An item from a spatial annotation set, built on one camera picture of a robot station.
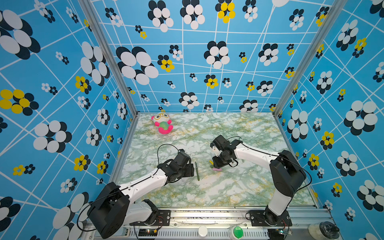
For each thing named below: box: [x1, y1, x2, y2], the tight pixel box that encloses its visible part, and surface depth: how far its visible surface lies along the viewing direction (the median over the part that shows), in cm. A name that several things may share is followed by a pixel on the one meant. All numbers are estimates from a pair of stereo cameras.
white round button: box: [198, 225, 208, 239], surface depth 65 cm
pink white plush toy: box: [151, 112, 174, 135], surface depth 108 cm
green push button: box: [233, 226, 244, 239], surface depth 63 cm
